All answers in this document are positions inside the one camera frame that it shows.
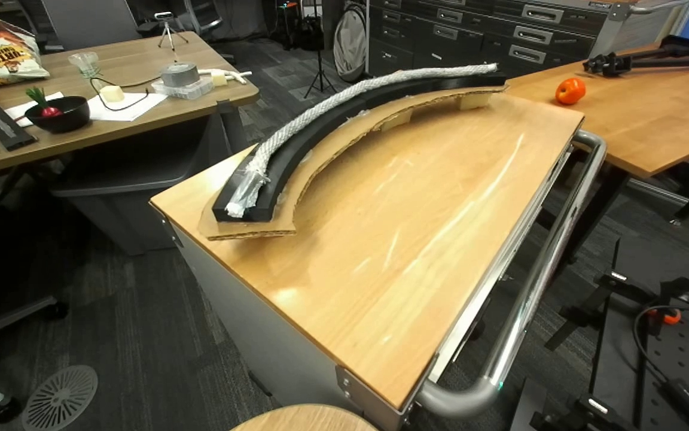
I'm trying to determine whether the black curved foam track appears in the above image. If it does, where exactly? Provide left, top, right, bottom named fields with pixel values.
left=211, top=67, right=510, bottom=225

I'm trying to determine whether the grey metal cart body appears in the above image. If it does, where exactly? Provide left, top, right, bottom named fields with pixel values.
left=161, top=212, right=411, bottom=431

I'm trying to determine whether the round wooden stool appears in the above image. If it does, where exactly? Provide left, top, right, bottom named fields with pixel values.
left=233, top=402, right=378, bottom=431

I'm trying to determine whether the grey tape roll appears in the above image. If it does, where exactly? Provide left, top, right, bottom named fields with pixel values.
left=161, top=61, right=200, bottom=90

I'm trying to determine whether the dark drawer cabinet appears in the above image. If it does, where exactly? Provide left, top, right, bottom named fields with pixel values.
left=365, top=0, right=609, bottom=82

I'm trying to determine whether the white paper sheet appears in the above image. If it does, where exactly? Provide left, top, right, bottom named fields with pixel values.
left=87, top=89, right=173, bottom=125

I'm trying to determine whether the orange toy fruit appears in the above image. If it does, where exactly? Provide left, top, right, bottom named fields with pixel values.
left=552, top=74, right=589, bottom=107

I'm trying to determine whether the grey office chair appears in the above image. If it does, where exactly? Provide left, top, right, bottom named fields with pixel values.
left=39, top=0, right=142, bottom=49

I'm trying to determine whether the round grey floor grate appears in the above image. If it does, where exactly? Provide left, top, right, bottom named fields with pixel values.
left=20, top=363, right=100, bottom=431

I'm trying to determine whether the black folded tripod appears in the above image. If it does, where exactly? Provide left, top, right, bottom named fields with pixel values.
left=582, top=34, right=689, bottom=79

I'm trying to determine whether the black chair base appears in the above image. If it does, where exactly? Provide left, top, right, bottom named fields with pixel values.
left=0, top=261, right=72, bottom=425

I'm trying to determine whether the black breadboard plate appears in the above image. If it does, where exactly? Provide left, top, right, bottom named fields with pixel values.
left=590, top=319, right=689, bottom=431

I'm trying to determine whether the chips snack bag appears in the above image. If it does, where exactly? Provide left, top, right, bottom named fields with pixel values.
left=0, top=17, right=53, bottom=90

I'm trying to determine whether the cream plug with white cable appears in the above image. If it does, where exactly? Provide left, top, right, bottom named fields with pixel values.
left=199, top=67, right=253, bottom=89

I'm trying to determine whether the steel tube cart handle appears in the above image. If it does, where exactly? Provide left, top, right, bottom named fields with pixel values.
left=414, top=130, right=607, bottom=422

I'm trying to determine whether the small camera tripod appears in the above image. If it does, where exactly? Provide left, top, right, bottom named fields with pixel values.
left=150, top=9, right=191, bottom=61

